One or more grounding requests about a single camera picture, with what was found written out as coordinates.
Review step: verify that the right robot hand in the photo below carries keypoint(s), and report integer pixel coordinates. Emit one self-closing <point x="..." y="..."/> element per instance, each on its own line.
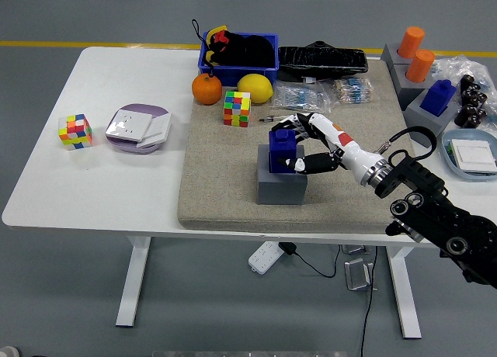
<point x="347" y="143"/>

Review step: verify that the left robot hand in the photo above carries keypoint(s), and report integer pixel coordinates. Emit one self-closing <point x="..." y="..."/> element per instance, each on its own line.
<point x="7" y="352"/>

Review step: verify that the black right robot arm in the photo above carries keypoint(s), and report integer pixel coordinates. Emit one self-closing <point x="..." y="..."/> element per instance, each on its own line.
<point x="427" y="182"/>

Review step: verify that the grey seal holder block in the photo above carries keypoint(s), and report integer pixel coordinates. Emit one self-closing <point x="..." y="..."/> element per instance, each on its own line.
<point x="279" y="190"/>
<point x="389" y="54"/>
<point x="407" y="93"/>
<point x="419" y="118"/>

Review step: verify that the orange cylinder seal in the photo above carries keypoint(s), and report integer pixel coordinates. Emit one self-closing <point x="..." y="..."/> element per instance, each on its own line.
<point x="411" y="42"/>
<point x="419" y="66"/>

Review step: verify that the bag of brown resistors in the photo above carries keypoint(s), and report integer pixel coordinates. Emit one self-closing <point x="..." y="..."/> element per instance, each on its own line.
<point x="351" y="91"/>

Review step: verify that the bag of blue resistors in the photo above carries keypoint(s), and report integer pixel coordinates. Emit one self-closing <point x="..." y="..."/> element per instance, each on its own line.
<point x="299" y="95"/>

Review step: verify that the clear ballpoint pen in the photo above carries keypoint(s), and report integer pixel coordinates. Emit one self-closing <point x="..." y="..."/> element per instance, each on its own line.
<point x="268" y="119"/>

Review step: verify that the black plastic-wrapped bar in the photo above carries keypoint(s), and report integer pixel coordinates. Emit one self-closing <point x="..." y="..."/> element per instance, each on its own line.
<point x="322" y="60"/>

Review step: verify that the yellow lemon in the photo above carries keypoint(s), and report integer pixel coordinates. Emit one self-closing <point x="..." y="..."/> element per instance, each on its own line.
<point x="254" y="87"/>

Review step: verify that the colourful four-by-four puzzle cube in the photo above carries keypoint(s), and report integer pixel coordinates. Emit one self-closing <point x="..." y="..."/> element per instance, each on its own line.
<point x="237" y="109"/>

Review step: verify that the dark brown small knob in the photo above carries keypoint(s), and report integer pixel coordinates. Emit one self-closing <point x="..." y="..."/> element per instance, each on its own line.
<point x="481" y="112"/>
<point x="467" y="80"/>
<point x="481" y="98"/>
<point x="462" y="119"/>
<point x="475" y="89"/>
<point x="470" y="109"/>

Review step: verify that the light blue plate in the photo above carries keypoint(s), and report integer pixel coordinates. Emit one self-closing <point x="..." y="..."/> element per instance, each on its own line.
<point x="466" y="134"/>

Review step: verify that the grey-brown mat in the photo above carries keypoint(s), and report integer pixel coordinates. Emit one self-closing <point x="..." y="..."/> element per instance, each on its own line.
<point x="233" y="178"/>

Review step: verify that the black plug adapter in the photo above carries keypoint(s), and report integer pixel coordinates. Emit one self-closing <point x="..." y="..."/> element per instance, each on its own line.
<point x="288" y="248"/>

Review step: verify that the clear crumpled plastic bag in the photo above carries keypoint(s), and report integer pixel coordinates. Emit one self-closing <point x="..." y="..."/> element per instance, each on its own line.
<point x="454" y="68"/>

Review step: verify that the blue plastic bin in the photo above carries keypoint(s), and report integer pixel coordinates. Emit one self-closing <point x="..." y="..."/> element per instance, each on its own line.
<point x="233" y="74"/>

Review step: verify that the black cloth bag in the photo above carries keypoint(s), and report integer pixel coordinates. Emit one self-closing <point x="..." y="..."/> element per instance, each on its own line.
<point x="248" y="50"/>

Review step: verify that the white table leg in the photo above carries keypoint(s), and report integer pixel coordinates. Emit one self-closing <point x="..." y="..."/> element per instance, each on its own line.
<point x="132" y="287"/>
<point x="405" y="302"/>

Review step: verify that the white power strip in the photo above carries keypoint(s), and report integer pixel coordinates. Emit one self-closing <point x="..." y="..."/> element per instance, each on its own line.
<point x="264" y="258"/>

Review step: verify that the orange fruit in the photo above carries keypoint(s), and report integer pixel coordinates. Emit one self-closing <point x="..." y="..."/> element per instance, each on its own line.
<point x="206" y="90"/>

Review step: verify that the purple plate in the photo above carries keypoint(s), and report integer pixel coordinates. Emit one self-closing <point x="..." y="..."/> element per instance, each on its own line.
<point x="134" y="149"/>

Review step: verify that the colourful three-by-three puzzle cube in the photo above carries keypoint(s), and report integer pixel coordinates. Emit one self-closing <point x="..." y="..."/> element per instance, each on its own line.
<point x="75" y="134"/>

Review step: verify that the small metal bracket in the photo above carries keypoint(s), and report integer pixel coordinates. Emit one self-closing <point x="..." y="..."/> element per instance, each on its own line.
<point x="353" y="249"/>

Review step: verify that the large metal bracket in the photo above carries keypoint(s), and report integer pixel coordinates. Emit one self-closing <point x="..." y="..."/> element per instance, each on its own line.
<point x="357" y="275"/>

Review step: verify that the small white switch panel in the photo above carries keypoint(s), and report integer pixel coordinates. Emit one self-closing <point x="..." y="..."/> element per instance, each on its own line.
<point x="159" y="128"/>

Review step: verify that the large white switch panel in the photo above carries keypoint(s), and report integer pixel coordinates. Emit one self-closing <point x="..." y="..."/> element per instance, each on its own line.
<point x="128" y="126"/>

